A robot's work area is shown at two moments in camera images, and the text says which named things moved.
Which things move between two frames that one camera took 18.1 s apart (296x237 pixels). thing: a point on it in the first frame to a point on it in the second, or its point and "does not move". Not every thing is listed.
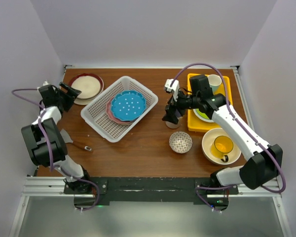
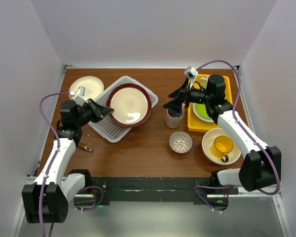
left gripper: x=70 y=96 to x=101 y=111
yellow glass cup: x=222 y=145 does not move
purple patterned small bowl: x=180 y=142 does not move
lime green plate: x=202 y=116 does not move
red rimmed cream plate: x=90 y=85 to x=131 y=104
